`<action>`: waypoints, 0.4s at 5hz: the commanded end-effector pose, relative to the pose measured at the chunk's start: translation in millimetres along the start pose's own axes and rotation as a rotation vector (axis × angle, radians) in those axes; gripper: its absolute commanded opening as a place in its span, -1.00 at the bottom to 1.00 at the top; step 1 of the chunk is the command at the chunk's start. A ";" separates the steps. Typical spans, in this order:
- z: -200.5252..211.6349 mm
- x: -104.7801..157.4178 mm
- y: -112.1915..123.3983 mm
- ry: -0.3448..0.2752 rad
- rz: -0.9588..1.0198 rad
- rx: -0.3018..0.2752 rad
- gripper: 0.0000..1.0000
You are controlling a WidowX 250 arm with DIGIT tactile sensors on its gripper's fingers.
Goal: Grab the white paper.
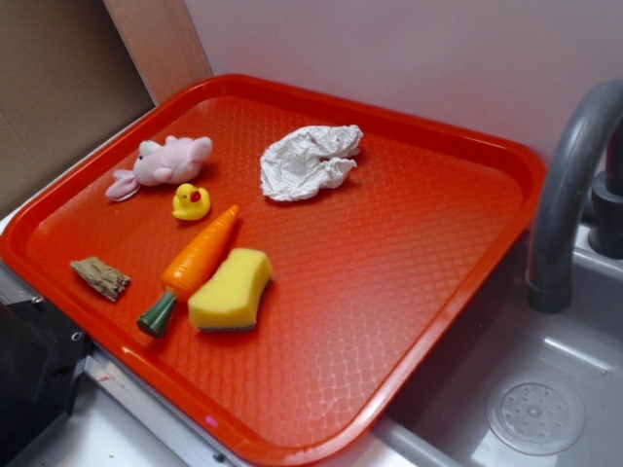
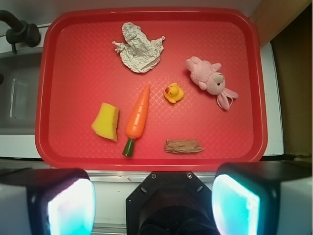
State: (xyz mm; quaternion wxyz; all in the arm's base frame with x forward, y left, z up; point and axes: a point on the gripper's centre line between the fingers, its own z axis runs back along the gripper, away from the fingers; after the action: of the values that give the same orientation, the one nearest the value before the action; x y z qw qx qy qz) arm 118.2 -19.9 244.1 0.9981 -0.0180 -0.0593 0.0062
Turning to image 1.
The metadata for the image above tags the yellow sponge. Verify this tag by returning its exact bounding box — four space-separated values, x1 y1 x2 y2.
188 248 273 331

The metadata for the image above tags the brown wood piece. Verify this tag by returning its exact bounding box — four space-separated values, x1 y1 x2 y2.
70 256 131 303

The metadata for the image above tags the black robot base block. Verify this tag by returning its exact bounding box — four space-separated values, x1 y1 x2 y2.
1 298 91 466

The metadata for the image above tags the red plastic tray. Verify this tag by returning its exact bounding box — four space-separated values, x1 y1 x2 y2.
1 75 545 466

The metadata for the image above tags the brown cardboard panel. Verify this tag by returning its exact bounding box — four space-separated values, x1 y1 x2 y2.
1 1 211 215

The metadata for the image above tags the pink plush toy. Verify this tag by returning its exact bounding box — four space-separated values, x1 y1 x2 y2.
105 136 213 201

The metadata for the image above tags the grey sink faucet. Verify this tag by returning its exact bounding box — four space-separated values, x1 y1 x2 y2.
527 79 622 313

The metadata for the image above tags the crumpled white paper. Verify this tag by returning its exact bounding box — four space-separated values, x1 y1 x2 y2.
260 125 363 202

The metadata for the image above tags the orange toy carrot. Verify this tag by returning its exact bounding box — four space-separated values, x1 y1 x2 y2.
136 204 239 339

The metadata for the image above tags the yellow rubber duck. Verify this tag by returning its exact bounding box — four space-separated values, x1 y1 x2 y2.
172 183 211 221

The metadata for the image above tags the grey toy sink basin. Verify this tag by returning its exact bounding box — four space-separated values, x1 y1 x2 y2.
374 221 623 467

